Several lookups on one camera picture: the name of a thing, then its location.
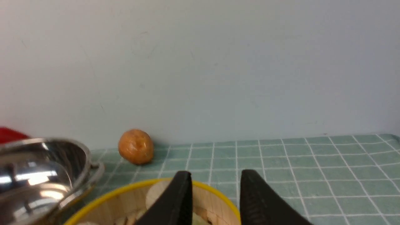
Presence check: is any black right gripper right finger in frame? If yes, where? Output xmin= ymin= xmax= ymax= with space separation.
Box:
xmin=240 ymin=169 xmax=312 ymax=225

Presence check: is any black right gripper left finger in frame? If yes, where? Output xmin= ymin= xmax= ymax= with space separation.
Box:
xmin=136 ymin=171 xmax=193 ymax=225

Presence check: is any yellow rimmed bamboo steamer basket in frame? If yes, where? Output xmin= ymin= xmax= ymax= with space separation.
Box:
xmin=64 ymin=178 xmax=241 ymax=225

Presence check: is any stainless steel pot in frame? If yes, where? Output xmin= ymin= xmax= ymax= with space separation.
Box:
xmin=0 ymin=138 xmax=105 ymax=225

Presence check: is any white round bun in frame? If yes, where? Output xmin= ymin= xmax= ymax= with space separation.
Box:
xmin=145 ymin=179 xmax=171 ymax=210

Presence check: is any brown potato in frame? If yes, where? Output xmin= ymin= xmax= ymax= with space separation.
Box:
xmin=118 ymin=129 xmax=154 ymax=165

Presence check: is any green checkered tablecloth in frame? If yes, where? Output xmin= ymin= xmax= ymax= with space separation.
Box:
xmin=61 ymin=134 xmax=400 ymax=225

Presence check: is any red bell pepper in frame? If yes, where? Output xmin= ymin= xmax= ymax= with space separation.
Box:
xmin=0 ymin=127 xmax=30 ymax=144

